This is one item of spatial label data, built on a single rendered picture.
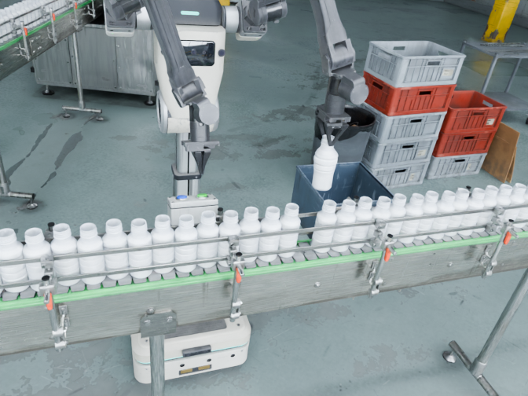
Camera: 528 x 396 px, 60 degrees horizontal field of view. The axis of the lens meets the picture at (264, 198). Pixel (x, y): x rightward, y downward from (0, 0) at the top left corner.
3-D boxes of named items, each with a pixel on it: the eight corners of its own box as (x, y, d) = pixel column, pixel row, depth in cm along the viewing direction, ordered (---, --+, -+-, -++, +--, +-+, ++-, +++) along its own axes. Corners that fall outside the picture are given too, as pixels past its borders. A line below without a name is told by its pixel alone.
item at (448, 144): (435, 158, 389) (443, 134, 378) (406, 137, 421) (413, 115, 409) (489, 152, 411) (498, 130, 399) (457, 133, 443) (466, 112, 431)
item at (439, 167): (427, 180, 401) (434, 158, 389) (400, 158, 433) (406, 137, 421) (479, 174, 423) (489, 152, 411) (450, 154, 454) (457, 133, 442)
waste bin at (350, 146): (315, 204, 347) (331, 127, 313) (294, 175, 382) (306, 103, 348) (367, 199, 362) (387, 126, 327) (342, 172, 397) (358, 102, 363)
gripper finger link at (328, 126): (334, 139, 138) (339, 109, 133) (344, 148, 132) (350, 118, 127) (313, 140, 136) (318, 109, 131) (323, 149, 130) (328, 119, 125)
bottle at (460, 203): (460, 236, 153) (477, 195, 144) (445, 237, 151) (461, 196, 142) (449, 225, 158) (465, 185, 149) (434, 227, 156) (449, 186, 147)
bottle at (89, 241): (78, 285, 115) (71, 233, 107) (86, 269, 120) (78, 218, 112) (102, 287, 116) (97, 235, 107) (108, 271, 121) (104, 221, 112)
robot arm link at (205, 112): (196, 75, 129) (170, 89, 127) (208, 74, 119) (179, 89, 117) (215, 113, 134) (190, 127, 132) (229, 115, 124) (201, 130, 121)
